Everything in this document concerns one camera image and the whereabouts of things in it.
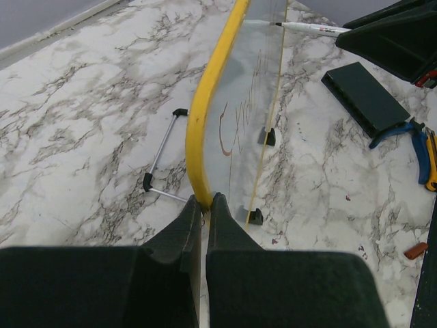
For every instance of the red marker cap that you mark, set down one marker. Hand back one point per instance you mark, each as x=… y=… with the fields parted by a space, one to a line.
x=416 y=251

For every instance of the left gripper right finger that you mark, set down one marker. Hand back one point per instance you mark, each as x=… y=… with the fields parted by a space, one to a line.
x=249 y=286

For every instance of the yellow framed whiteboard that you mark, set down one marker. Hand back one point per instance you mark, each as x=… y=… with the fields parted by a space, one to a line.
x=230 y=120

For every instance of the aluminium table frame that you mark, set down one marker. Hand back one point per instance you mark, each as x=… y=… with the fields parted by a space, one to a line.
x=27 y=26

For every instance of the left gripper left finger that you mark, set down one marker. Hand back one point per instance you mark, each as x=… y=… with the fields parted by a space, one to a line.
x=155 y=284

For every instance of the white marker pen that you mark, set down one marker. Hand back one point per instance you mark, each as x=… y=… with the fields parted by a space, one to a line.
x=321 y=30

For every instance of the yellow black utility knife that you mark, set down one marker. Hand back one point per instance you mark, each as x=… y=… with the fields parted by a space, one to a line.
x=431 y=184

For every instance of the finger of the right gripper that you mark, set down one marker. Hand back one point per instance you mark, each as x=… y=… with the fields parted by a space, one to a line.
x=400 y=38

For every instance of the black flat box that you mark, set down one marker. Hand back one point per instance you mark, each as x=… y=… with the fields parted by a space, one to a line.
x=364 y=98

